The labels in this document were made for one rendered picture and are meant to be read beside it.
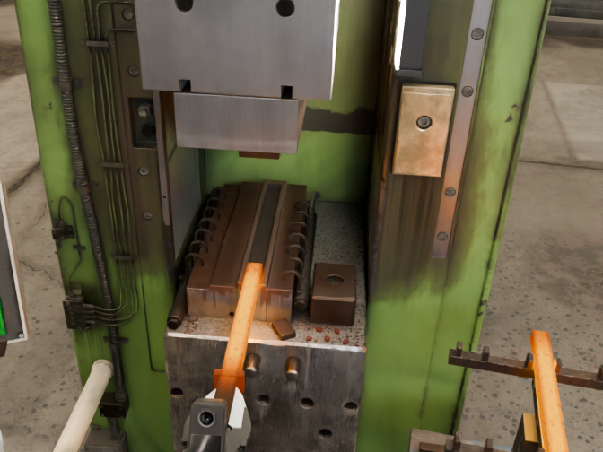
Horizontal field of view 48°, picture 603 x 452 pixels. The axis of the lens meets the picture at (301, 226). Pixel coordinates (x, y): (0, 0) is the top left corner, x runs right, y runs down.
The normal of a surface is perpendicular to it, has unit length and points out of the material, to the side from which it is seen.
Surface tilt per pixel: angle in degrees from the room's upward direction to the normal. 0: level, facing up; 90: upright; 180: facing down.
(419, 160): 90
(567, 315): 0
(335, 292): 0
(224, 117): 90
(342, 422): 90
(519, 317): 0
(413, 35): 90
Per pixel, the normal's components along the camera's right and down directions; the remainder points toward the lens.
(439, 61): -0.07, 0.52
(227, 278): 0.04, -0.85
